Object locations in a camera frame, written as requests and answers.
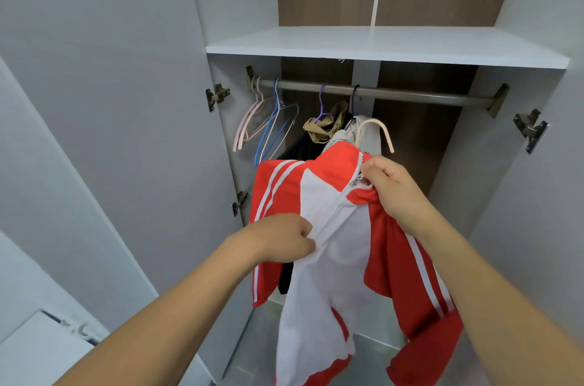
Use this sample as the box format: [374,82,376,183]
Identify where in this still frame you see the person's right hand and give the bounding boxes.
[360,155,439,238]

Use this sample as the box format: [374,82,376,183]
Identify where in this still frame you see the person's left hand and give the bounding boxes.
[235,213,318,265]

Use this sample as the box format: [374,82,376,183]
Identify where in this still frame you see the beige hanger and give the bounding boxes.
[351,118,396,183]

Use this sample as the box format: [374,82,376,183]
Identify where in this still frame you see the white jacket with red stripes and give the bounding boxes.
[324,116,375,152]

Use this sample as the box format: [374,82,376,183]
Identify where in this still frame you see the red and white jacket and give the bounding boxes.
[248,139,465,386]

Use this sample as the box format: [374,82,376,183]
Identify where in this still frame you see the khaki and black jacket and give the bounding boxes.
[274,100,352,163]

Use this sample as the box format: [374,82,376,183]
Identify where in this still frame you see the dark purple wire hanger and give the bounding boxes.
[347,84,361,122]

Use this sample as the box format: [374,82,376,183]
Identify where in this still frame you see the person's left forearm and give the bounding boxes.
[55,233,257,386]

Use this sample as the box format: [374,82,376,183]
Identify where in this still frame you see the person's right forearm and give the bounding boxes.
[412,209,584,386]

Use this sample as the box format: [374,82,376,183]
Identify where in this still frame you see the white wardrobe shelf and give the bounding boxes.
[205,27,571,70]

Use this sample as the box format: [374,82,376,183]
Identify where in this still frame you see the metal hanging rod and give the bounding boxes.
[251,78,498,110]

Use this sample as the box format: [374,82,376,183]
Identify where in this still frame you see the white side cabinet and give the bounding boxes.
[0,308,113,386]

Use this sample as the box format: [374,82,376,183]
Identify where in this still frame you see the row of coloured wire hangers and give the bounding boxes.
[234,75,299,166]

